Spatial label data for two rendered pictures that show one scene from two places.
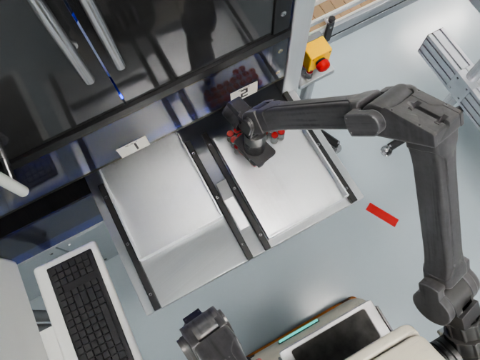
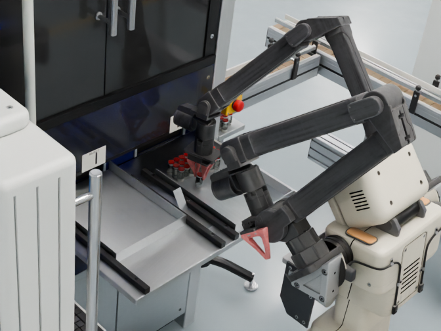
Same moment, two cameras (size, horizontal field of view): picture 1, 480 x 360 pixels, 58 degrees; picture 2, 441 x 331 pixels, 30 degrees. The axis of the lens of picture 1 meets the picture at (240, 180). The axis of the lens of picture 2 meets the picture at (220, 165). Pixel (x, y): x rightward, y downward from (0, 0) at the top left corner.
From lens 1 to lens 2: 1.64 m
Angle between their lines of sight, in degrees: 40
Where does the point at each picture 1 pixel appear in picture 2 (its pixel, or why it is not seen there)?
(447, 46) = (333, 141)
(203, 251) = (175, 248)
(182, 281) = (163, 270)
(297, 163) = not seen: hidden behind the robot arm
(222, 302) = not seen: outside the picture
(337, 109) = (277, 44)
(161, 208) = (121, 224)
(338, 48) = not seen: hidden behind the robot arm
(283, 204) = (237, 209)
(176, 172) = (126, 199)
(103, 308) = (81, 316)
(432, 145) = (338, 24)
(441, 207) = (358, 70)
